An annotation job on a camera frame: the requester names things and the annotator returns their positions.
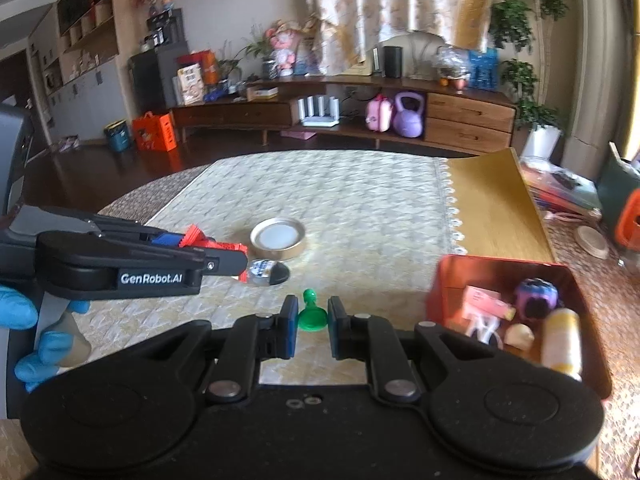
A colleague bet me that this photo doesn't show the person's left hand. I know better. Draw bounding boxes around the person's left hand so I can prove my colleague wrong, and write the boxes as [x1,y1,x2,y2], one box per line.
[0,284,92,393]

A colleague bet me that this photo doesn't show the white router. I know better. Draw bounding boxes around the white router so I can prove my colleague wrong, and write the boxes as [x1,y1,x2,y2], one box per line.
[297,95,342,128]

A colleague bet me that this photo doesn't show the small plant in glass vase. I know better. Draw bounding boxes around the small plant in glass vase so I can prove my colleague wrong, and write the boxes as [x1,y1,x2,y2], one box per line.
[227,22,278,81]

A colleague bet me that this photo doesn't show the black coffee machine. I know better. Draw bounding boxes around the black coffee machine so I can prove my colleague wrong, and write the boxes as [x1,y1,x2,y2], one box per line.
[145,7,183,48]

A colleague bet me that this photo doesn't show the blue printed bag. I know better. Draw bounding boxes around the blue printed bag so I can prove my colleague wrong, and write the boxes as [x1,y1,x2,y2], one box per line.
[467,49,501,91]

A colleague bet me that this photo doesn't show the red snack packet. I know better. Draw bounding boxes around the red snack packet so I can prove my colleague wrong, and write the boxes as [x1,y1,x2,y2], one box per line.
[176,224,275,287]

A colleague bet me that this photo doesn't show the cream shell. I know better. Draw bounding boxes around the cream shell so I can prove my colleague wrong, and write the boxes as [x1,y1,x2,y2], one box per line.
[504,323,536,351]

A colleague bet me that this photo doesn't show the cream cylindrical bottle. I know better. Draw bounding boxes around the cream cylindrical bottle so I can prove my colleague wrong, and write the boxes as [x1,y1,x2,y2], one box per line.
[541,308,583,377]

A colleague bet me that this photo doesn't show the green pawn piece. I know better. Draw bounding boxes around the green pawn piece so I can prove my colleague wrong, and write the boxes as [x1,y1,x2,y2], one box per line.
[298,287,328,332]

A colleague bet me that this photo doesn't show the wooden media cabinet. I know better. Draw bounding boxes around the wooden media cabinet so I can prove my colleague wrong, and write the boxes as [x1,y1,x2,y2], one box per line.
[170,72,517,156]

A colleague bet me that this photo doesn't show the pink doll figure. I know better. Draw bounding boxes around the pink doll figure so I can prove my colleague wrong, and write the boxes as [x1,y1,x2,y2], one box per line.
[265,20,301,78]

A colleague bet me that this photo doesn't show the dark grey cabinet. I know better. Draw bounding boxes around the dark grey cabinet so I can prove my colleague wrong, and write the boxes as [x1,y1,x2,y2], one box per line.
[127,42,191,116]

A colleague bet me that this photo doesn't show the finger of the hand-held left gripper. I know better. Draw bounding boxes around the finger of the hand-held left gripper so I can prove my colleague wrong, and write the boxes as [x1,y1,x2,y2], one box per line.
[10,204,188,251]
[150,246,249,278]

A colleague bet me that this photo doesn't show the tall potted green plant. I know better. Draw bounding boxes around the tall potted green plant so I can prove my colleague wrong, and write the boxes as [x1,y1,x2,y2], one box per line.
[487,0,573,161]

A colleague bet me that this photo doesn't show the printed snack box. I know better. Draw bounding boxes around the printed snack box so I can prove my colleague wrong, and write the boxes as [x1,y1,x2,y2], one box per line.
[176,62,206,107]

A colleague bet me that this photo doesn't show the green case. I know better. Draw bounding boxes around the green case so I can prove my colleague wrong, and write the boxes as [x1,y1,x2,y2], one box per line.
[597,152,640,241]

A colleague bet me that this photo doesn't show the golden mat with lace trim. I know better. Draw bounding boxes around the golden mat with lace trim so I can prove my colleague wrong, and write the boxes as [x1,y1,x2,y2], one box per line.
[442,149,556,263]

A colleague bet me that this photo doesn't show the pile of plastic folders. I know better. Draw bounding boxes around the pile of plastic folders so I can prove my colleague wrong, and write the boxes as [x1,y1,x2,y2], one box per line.
[520,157,601,221]

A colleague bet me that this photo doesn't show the round beige coaster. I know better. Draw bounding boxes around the round beige coaster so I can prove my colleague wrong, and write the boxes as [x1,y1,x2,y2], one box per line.
[574,225,611,260]

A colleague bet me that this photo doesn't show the white sunglasses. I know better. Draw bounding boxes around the white sunglasses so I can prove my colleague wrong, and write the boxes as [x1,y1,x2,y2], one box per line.
[465,315,503,346]

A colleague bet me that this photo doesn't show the teal bucket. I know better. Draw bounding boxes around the teal bucket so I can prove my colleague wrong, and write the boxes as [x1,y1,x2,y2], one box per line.
[103,120,133,153]

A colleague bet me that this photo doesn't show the orange paper bag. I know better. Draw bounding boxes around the orange paper bag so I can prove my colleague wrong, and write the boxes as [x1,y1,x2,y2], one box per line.
[190,50,221,86]

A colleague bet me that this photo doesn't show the red box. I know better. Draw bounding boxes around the red box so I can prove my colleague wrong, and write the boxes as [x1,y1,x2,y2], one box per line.
[425,254,613,401]

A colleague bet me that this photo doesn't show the pink toy case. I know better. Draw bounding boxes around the pink toy case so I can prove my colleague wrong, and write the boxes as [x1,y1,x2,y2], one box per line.
[365,94,396,133]

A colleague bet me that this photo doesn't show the clear plastic bag with fruit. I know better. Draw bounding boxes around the clear plastic bag with fruit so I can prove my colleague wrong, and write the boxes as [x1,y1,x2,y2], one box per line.
[434,46,473,92]

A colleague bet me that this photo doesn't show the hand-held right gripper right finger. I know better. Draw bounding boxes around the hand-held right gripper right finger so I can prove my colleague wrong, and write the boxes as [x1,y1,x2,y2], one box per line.
[327,296,501,406]

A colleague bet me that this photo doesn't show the wall shelving unit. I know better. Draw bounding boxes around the wall shelving unit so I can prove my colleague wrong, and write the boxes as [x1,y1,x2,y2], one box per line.
[27,0,121,126]

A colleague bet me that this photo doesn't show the purple and blue ball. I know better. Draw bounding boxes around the purple and blue ball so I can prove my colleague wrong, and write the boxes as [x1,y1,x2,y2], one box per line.
[515,277,558,321]

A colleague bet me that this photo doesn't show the floral cloth drape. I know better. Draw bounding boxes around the floral cloth drape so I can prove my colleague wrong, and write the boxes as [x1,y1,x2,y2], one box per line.
[306,0,506,76]

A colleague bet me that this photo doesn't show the purple kettlebell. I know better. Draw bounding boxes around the purple kettlebell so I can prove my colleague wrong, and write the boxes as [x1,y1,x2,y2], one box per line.
[392,91,427,139]

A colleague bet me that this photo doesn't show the orange box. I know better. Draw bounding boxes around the orange box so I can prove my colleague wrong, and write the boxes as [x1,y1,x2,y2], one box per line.
[131,112,179,153]

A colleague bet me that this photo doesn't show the pink block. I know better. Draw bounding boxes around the pink block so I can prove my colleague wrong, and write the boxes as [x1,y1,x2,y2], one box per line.
[462,285,506,321]

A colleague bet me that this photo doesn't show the black speaker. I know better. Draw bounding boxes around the black speaker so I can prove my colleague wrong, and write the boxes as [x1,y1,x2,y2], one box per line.
[382,46,403,79]

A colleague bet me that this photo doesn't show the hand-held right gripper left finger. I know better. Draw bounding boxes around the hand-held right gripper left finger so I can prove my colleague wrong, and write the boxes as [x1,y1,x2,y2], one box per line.
[132,294,300,406]

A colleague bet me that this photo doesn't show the orange appliance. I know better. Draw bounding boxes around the orange appliance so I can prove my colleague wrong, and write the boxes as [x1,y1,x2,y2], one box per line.
[615,192,640,261]

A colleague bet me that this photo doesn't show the beige curtain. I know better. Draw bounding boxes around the beige curtain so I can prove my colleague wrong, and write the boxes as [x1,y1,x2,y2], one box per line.
[560,0,631,181]

